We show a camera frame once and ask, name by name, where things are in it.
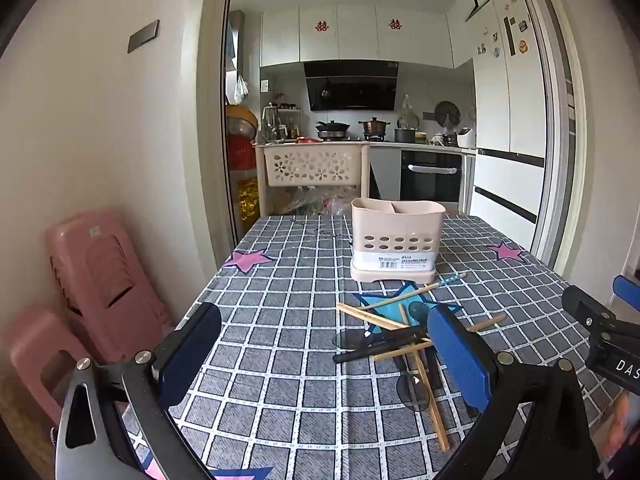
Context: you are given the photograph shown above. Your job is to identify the beige plastic utensil holder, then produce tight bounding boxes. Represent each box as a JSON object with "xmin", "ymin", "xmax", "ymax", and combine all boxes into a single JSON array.
[{"xmin": 349, "ymin": 198, "xmax": 446, "ymax": 283}]

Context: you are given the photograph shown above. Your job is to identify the stack of pink plastic stools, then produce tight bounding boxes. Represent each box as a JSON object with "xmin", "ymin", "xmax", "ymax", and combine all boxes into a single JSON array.
[{"xmin": 46, "ymin": 210, "xmax": 174, "ymax": 352}]

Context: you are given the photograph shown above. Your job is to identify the white upper kitchen cabinets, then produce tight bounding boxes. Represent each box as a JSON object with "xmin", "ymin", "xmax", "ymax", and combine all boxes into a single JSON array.
[{"xmin": 260, "ymin": 4, "xmax": 469, "ymax": 70}]

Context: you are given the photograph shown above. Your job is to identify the round dark strainer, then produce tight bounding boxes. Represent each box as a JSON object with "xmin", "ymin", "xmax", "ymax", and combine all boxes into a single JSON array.
[{"xmin": 433, "ymin": 101, "xmax": 460, "ymax": 129}]

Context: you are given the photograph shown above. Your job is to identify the black built-in oven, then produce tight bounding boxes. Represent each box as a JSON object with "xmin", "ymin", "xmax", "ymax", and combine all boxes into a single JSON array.
[{"xmin": 399, "ymin": 149, "xmax": 464, "ymax": 204}]

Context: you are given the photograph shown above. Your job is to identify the low pink plastic stool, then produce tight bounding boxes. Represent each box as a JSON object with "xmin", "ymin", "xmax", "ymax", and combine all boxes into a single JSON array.
[{"xmin": 4, "ymin": 307, "xmax": 94, "ymax": 427}]

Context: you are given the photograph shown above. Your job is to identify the beige perforated basket cart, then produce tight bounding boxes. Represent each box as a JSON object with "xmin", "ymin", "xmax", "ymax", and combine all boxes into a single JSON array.
[{"xmin": 255, "ymin": 141, "xmax": 371, "ymax": 222}]

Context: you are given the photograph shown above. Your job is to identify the person's right hand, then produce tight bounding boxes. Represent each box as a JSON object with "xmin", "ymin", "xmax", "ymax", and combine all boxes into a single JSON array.
[{"xmin": 597, "ymin": 391, "xmax": 640, "ymax": 463}]

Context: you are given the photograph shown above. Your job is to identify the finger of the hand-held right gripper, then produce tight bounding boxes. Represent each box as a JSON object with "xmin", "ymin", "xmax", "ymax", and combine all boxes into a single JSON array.
[
  {"xmin": 561, "ymin": 285, "xmax": 620, "ymax": 335},
  {"xmin": 612, "ymin": 275, "xmax": 640, "ymax": 311}
]

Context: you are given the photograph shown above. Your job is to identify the black range hood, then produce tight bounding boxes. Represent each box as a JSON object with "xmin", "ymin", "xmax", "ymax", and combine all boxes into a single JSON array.
[{"xmin": 303, "ymin": 60, "xmax": 401, "ymax": 113}]

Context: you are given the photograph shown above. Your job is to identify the glass kettle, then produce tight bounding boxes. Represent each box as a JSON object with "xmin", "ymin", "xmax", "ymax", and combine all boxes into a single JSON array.
[{"xmin": 260, "ymin": 102, "xmax": 289, "ymax": 144}]

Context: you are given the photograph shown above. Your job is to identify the chopstick with blue dotted end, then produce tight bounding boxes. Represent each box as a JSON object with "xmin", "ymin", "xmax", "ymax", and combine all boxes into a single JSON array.
[{"xmin": 359, "ymin": 272, "xmax": 469, "ymax": 311}]

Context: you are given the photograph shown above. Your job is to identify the clear plastic bags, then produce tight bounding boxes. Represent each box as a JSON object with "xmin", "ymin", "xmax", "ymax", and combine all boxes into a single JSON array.
[{"xmin": 279, "ymin": 186, "xmax": 359, "ymax": 217}]

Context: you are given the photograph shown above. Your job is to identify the black spoon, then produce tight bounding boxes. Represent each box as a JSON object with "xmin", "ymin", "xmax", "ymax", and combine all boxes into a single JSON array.
[
  {"xmin": 395, "ymin": 345, "xmax": 437, "ymax": 414},
  {"xmin": 332, "ymin": 327, "xmax": 432, "ymax": 364}
]

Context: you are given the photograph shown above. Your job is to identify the grey checked tablecloth with stars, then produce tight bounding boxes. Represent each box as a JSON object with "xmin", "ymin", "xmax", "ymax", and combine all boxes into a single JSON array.
[{"xmin": 120, "ymin": 214, "xmax": 640, "ymax": 480}]

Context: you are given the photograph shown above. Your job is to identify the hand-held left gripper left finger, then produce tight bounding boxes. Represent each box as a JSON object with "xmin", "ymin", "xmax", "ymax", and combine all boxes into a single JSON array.
[{"xmin": 52, "ymin": 302, "xmax": 223, "ymax": 480}]

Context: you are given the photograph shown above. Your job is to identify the red and yellow containers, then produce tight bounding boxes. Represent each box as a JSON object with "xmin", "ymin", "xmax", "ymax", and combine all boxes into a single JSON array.
[{"xmin": 225, "ymin": 105, "xmax": 259, "ymax": 231}]

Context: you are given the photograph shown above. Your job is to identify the plain wooden chopstick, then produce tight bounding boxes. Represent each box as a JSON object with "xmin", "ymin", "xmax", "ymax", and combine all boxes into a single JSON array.
[
  {"xmin": 336, "ymin": 302, "xmax": 411, "ymax": 332},
  {"xmin": 347, "ymin": 311, "xmax": 433, "ymax": 345},
  {"xmin": 398, "ymin": 304, "xmax": 450, "ymax": 452},
  {"xmin": 372, "ymin": 316, "xmax": 507, "ymax": 362}
]

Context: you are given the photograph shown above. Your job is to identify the white refrigerator with magnets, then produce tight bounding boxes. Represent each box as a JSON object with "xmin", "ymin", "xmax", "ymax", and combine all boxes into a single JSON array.
[{"xmin": 466, "ymin": 0, "xmax": 549, "ymax": 254}]

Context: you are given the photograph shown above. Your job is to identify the grey wall switch plate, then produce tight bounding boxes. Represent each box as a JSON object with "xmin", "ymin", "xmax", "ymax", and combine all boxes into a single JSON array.
[{"xmin": 127, "ymin": 20, "xmax": 161, "ymax": 55}]

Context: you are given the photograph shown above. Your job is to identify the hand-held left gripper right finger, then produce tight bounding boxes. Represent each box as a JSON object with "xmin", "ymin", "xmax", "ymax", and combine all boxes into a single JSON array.
[{"xmin": 427, "ymin": 304, "xmax": 601, "ymax": 480}]

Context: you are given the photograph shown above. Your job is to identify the dark teal spoon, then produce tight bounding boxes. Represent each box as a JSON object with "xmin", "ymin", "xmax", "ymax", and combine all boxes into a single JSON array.
[{"xmin": 402, "ymin": 300, "xmax": 437, "ymax": 330}]

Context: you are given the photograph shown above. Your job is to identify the copper lidded pot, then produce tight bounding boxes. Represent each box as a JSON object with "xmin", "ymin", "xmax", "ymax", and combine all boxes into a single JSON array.
[{"xmin": 358, "ymin": 117, "xmax": 392, "ymax": 137}]

